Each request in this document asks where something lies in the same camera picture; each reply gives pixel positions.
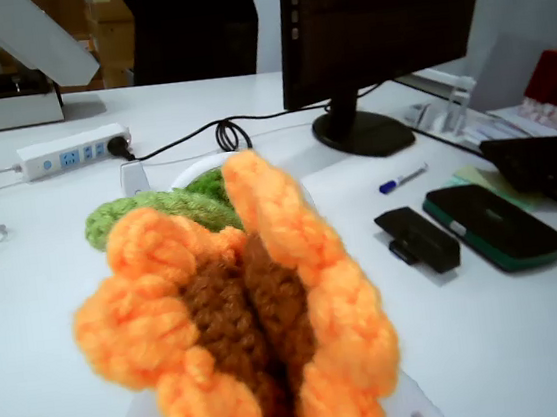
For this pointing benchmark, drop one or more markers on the crochet sunflower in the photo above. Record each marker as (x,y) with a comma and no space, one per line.
(230,314)

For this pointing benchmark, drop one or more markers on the white power strip blue sockets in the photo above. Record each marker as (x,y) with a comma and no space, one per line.
(71,154)

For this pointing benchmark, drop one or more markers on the small black rectangular box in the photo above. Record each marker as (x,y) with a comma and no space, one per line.
(423,240)

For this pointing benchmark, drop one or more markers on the blue capped marker pen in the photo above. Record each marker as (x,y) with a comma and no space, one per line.
(401,179)

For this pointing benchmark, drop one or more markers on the stacked brown cardboard boxes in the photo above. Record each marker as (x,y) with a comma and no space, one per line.
(110,31)

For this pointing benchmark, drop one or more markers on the large black object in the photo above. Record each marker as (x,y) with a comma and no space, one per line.
(187,27)

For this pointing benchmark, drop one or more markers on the white machine with open lid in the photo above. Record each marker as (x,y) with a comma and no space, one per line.
(22,36)

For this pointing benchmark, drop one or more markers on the black phone in green case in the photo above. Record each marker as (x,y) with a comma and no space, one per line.
(497,226)

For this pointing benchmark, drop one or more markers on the pale green sticky notes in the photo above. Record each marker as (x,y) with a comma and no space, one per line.
(486,180)

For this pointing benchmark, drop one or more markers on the clear acrylic stand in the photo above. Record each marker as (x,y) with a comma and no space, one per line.
(460,102)

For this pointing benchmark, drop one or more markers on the black computer monitor on stand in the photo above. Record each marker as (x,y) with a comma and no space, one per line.
(374,31)

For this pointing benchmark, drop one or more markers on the black flat pouch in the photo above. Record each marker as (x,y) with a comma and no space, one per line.
(545,160)

